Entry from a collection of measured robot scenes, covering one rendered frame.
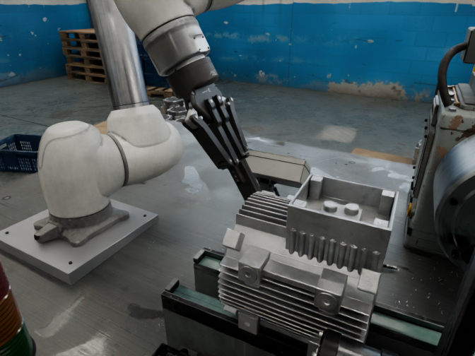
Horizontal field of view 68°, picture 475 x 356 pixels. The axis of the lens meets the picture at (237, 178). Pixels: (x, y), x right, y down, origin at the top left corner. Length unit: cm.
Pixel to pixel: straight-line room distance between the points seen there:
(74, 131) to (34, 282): 36
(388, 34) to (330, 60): 93
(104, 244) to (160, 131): 34
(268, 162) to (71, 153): 46
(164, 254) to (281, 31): 581
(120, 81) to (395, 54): 535
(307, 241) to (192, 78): 28
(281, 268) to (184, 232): 56
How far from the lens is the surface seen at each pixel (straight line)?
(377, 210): 52
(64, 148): 91
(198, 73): 54
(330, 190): 52
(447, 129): 88
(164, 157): 101
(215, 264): 69
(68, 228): 99
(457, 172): 71
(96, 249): 93
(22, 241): 104
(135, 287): 85
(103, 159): 93
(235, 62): 694
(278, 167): 72
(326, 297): 43
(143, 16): 55
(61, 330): 81
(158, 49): 54
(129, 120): 99
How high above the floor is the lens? 137
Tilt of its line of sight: 27 degrees down
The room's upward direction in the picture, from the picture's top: straight up
